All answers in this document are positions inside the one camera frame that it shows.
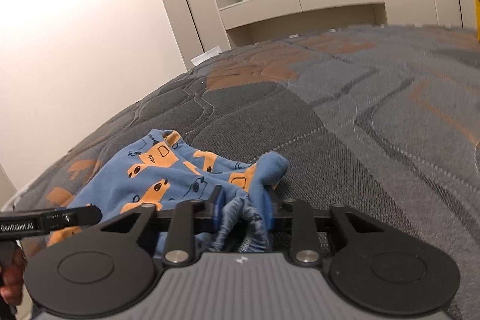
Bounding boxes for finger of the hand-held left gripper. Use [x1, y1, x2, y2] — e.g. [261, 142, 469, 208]
[0, 205, 103, 240]

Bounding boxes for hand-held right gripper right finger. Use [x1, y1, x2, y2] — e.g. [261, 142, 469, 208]
[262, 188, 383, 266]

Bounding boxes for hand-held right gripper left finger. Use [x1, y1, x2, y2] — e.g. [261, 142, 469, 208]
[99, 186, 226, 266]

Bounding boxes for blue pants with orange print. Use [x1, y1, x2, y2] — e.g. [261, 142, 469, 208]
[47, 130, 289, 253]

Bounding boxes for person's left hand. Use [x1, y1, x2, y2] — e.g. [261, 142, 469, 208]
[0, 249, 28, 306]

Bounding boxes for bed with grey quilted mattress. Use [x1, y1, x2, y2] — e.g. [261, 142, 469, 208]
[0, 24, 480, 320]

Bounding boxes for white paper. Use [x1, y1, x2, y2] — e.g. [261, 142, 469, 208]
[190, 46, 222, 66]

